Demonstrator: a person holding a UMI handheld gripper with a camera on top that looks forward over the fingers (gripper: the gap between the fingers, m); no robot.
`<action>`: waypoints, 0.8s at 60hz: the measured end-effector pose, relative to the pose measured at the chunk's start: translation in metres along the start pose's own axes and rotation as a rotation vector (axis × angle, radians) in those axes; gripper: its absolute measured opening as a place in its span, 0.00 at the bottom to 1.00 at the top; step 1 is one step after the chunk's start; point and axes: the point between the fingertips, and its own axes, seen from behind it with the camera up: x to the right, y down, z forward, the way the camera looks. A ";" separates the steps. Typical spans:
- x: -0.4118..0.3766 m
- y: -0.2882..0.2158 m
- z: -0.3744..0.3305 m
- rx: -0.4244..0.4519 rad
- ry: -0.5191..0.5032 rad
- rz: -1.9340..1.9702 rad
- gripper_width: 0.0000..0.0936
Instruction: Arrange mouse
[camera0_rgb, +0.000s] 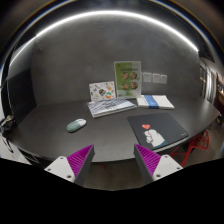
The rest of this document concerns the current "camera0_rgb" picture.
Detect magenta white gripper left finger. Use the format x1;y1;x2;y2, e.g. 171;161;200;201
45;145;95;186

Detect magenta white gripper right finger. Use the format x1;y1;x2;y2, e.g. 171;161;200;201
134;144;182;185

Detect black mouse pad with heart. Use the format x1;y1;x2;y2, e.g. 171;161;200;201
127;113;188;150

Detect green white computer mouse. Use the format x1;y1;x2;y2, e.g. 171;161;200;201
66;119;87;133

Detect red metal chair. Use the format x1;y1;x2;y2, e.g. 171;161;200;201
170;131;209;158

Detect striped grey book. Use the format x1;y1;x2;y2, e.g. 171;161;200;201
88;99;136;118

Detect white blue booklet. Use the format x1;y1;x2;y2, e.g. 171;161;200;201
137;95;174;109

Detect white card with stickers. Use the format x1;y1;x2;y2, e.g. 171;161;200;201
89;81;116;102

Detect green standing menu sign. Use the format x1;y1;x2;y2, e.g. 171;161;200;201
114;61;142;98

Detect curved ceiling light strip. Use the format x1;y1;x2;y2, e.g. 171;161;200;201
9;9;200;68

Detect white wall socket plates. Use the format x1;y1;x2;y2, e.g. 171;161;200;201
142;72;168;84

